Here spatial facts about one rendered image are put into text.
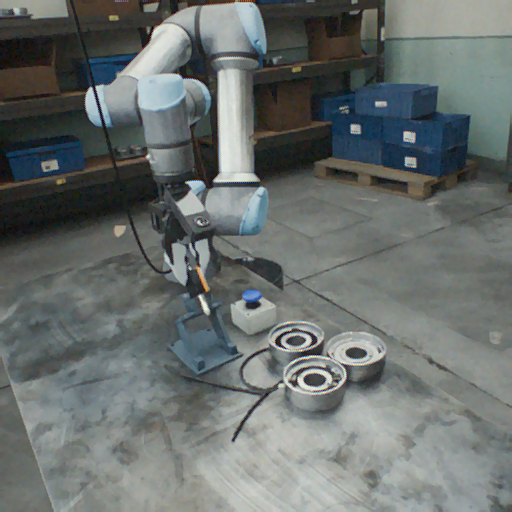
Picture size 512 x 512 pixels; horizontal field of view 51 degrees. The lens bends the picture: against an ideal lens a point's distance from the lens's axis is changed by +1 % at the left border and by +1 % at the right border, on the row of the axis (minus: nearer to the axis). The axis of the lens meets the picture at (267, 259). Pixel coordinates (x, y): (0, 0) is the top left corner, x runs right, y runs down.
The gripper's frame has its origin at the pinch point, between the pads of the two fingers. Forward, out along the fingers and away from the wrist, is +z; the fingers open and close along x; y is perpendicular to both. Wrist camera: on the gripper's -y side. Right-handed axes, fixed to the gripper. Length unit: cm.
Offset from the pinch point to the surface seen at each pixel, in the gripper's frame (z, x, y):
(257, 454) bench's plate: 16.2, 7.5, -29.5
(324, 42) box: -20, -313, 322
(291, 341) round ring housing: 14.6, -13.5, -10.9
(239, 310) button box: 11.7, -10.1, 1.9
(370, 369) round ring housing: 13.4, -17.2, -28.3
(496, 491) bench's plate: 16, -13, -55
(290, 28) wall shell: -34, -309, 367
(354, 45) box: -15, -340, 310
